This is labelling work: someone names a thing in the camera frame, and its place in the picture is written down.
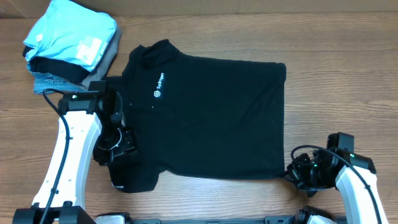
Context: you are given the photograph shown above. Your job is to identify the light blue folded t-shirt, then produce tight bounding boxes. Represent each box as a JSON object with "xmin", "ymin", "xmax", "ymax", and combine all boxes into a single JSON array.
[{"xmin": 24, "ymin": 0, "xmax": 117, "ymax": 72}]

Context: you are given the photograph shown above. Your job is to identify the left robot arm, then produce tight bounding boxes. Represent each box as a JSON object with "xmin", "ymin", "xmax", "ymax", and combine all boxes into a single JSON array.
[{"xmin": 12, "ymin": 81, "xmax": 137, "ymax": 224}]

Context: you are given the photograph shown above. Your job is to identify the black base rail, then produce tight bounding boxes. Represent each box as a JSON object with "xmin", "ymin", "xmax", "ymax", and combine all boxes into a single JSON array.
[{"xmin": 130, "ymin": 215, "xmax": 294, "ymax": 224}]

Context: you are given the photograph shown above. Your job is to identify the black folded garment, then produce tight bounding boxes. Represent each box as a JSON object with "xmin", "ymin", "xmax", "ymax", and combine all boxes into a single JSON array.
[{"xmin": 29, "ymin": 57, "xmax": 90, "ymax": 83}]

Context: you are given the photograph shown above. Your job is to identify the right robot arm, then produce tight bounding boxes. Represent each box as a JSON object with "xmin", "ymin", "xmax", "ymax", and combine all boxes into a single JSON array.
[{"xmin": 285, "ymin": 132, "xmax": 388, "ymax": 223}]

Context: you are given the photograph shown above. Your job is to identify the black polo shirt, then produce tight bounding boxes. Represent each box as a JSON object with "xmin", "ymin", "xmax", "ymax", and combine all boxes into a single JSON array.
[{"xmin": 108, "ymin": 40, "xmax": 287, "ymax": 193}]

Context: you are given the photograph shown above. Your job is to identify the grey folded garment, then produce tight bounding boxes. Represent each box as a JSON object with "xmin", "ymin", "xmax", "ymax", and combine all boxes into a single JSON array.
[{"xmin": 81, "ymin": 27, "xmax": 122, "ymax": 89}]

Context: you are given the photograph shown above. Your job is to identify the blue denim folded jeans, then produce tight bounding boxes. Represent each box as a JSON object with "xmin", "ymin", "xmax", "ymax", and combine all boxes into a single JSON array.
[{"xmin": 26, "ymin": 63, "xmax": 88, "ymax": 95}]

